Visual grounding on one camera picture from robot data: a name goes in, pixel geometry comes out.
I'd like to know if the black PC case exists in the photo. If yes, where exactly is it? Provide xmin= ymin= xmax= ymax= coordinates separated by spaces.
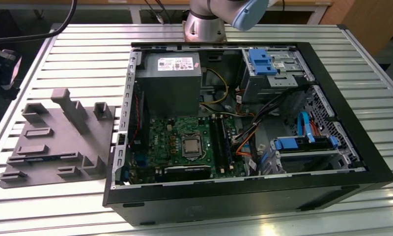
xmin=102 ymin=41 xmax=393 ymax=227

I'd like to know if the blue flat data wire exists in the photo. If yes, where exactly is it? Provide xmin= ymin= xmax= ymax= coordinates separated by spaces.
xmin=296 ymin=112 xmax=318 ymax=144

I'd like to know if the green motherboard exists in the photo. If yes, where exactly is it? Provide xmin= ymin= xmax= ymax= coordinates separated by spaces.
xmin=131 ymin=115 xmax=250 ymax=184

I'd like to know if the RAM stick with black chips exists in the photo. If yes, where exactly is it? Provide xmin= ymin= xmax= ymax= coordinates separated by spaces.
xmin=23 ymin=155 xmax=78 ymax=162

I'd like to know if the grey power supply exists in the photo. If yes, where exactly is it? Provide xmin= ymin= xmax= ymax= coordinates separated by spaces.
xmin=136 ymin=53 xmax=204 ymax=118

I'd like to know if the orange wire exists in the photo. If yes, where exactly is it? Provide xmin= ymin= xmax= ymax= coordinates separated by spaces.
xmin=235 ymin=132 xmax=260 ymax=157

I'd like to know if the CPU socket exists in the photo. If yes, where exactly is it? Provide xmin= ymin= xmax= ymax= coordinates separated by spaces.
xmin=180 ymin=132 xmax=207 ymax=162

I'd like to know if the thin hanging cable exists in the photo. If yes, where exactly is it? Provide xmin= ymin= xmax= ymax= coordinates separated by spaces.
xmin=144 ymin=0 xmax=167 ymax=25

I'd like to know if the grey parts rack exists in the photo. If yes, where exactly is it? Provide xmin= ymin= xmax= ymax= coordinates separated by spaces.
xmin=0 ymin=88 xmax=118 ymax=189

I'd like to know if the metal disk bay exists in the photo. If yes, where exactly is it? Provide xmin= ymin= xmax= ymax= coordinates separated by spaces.
xmin=271 ymin=137 xmax=364 ymax=174

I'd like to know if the silver CPU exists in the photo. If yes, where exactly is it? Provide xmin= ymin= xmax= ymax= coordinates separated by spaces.
xmin=183 ymin=140 xmax=203 ymax=153

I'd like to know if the wooden cabinet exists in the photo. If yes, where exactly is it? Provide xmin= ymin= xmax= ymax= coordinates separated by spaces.
xmin=319 ymin=0 xmax=393 ymax=59

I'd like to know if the black graphics card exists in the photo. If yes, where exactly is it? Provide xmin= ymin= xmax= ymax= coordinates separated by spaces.
xmin=156 ymin=164 xmax=214 ymax=182

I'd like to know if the wooden top white desk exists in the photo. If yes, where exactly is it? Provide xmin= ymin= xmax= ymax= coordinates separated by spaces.
xmin=91 ymin=0 xmax=335 ymax=25

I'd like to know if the metal optical drive cage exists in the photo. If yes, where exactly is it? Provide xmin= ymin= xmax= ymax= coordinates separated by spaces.
xmin=240 ymin=48 xmax=315 ymax=104

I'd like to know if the yellow power wire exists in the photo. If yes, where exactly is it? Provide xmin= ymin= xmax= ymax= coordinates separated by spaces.
xmin=199 ymin=68 xmax=230 ymax=107

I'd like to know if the black wire bundle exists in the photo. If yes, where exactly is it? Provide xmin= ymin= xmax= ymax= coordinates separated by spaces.
xmin=251 ymin=86 xmax=308 ymax=125

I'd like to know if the installed RAM stick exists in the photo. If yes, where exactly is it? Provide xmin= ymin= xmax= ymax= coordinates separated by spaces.
xmin=220 ymin=118 xmax=235 ymax=170

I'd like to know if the blue drive latch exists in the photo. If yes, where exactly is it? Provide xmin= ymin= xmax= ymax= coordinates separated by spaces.
xmin=248 ymin=49 xmax=279 ymax=76

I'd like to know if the hard disk in blue carrier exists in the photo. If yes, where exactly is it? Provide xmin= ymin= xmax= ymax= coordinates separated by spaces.
xmin=271 ymin=136 xmax=342 ymax=155

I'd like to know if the thick camera cable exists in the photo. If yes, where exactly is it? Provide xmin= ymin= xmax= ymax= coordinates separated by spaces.
xmin=0 ymin=0 xmax=79 ymax=45

